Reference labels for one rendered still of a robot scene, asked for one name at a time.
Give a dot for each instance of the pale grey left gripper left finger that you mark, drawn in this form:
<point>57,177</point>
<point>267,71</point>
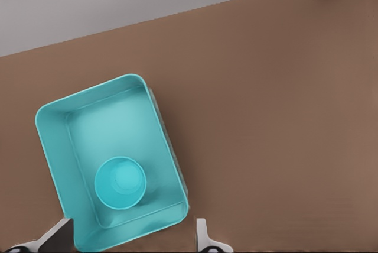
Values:
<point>56,235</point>

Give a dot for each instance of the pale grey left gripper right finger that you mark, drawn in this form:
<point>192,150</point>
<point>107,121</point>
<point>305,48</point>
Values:
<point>203,235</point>

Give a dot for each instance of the teal plastic cup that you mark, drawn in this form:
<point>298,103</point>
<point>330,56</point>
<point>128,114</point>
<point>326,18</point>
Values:
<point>119,182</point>

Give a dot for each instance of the teal plastic box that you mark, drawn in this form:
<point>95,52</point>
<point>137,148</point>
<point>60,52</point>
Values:
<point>88,134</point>

